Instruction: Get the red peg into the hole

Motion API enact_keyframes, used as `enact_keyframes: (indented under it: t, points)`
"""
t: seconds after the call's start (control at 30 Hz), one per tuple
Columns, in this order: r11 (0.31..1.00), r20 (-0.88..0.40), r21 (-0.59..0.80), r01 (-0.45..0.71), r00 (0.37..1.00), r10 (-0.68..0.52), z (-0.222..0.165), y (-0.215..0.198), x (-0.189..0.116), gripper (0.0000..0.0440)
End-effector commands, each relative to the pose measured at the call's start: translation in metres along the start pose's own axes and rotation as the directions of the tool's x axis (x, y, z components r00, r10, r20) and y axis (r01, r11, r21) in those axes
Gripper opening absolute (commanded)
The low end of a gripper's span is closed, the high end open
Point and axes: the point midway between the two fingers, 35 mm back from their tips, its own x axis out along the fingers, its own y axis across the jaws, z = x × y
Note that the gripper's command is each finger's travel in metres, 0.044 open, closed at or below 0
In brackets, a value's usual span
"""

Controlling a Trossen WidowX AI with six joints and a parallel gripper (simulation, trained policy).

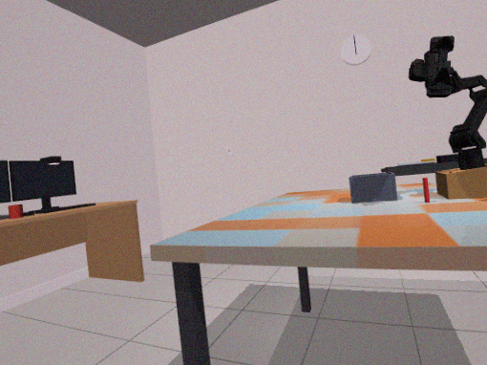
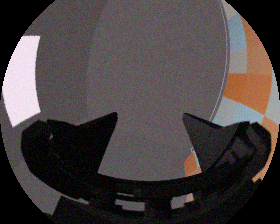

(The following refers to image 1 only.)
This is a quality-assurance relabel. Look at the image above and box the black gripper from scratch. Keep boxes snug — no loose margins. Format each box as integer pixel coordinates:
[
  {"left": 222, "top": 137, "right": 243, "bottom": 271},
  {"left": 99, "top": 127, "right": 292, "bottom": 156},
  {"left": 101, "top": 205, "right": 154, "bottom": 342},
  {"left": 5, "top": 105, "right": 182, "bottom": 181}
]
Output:
[{"left": 426, "top": 35, "right": 455, "bottom": 97}]

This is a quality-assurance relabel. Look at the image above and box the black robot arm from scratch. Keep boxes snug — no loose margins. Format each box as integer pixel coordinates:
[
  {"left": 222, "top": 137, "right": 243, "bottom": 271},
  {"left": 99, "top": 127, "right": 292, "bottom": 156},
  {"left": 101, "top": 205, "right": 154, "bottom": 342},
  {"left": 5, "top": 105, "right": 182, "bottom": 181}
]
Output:
[{"left": 409, "top": 52, "right": 487, "bottom": 170}]

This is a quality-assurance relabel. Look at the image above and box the dark red peg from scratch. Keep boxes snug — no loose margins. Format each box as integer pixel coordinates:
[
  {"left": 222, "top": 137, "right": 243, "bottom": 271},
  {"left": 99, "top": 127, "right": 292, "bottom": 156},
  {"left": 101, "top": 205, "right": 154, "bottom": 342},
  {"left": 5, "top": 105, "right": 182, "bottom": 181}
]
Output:
[{"left": 422, "top": 178, "right": 430, "bottom": 203}]

